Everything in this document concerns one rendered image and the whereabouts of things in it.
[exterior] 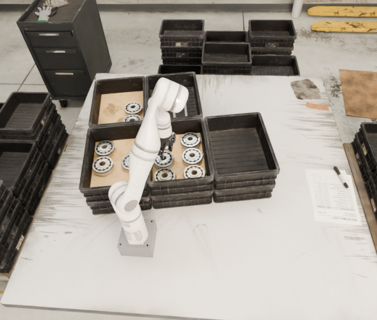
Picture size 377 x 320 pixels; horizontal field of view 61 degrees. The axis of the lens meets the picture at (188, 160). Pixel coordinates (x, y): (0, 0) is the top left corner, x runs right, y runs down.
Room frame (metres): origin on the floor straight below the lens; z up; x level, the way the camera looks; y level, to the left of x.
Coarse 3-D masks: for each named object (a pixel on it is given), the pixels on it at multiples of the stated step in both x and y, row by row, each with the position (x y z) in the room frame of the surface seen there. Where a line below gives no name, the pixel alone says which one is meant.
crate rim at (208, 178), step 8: (176, 120) 1.22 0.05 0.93; (184, 120) 1.22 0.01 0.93; (192, 120) 1.22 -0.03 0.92; (208, 144) 1.04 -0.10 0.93; (208, 152) 0.99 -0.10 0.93; (208, 160) 0.94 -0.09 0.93; (208, 176) 0.85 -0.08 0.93; (152, 184) 0.82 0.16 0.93; (160, 184) 0.82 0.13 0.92; (168, 184) 0.83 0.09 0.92; (176, 184) 0.83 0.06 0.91
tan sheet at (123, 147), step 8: (96, 144) 1.17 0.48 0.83; (120, 144) 1.16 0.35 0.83; (128, 144) 1.16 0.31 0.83; (120, 152) 1.10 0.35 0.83; (128, 152) 1.10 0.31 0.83; (120, 160) 1.05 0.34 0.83; (120, 168) 1.00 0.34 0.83; (96, 176) 0.96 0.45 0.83; (104, 176) 0.96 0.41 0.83; (112, 176) 0.95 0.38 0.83; (120, 176) 0.95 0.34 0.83; (128, 176) 0.95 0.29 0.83; (96, 184) 0.91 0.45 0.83; (104, 184) 0.91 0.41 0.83; (112, 184) 0.90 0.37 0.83
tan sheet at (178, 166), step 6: (180, 138) 1.18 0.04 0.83; (174, 144) 1.14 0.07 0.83; (180, 144) 1.14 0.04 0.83; (174, 150) 1.10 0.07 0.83; (180, 150) 1.09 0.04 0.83; (180, 156) 1.06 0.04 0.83; (174, 162) 1.02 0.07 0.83; (180, 162) 1.02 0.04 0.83; (174, 168) 0.98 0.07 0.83; (180, 168) 0.98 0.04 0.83; (204, 168) 0.97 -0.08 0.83; (180, 174) 0.94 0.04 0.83
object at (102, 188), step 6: (96, 126) 1.20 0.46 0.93; (102, 126) 1.20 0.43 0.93; (108, 126) 1.20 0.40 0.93; (114, 126) 1.20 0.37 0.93; (120, 126) 1.20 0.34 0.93; (84, 156) 1.01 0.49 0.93; (84, 162) 0.97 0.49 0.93; (84, 168) 0.93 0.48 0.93; (84, 174) 0.90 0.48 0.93; (102, 186) 0.82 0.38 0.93; (108, 186) 0.82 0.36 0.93; (144, 186) 0.82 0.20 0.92; (84, 192) 0.81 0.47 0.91; (90, 192) 0.81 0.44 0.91
